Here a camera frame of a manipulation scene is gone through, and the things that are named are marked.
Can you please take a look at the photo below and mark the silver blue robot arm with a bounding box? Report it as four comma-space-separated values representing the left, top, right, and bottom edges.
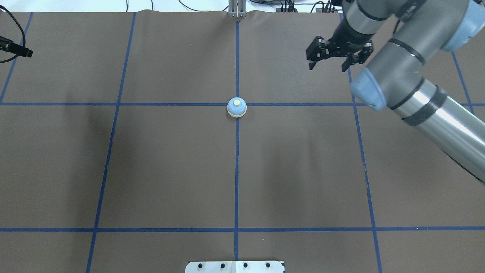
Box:
305, 0, 485, 182

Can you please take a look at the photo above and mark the aluminium frame post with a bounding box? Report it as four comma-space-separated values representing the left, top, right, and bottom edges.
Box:
227, 0, 247, 19

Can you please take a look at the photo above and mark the blue bell with cream button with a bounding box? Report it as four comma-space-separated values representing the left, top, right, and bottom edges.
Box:
226, 97, 247, 118

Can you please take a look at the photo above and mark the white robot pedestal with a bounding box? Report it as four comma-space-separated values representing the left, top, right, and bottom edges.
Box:
185, 260, 286, 273

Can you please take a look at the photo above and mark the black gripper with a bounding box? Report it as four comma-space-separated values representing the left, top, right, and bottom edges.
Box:
306, 33, 374, 72

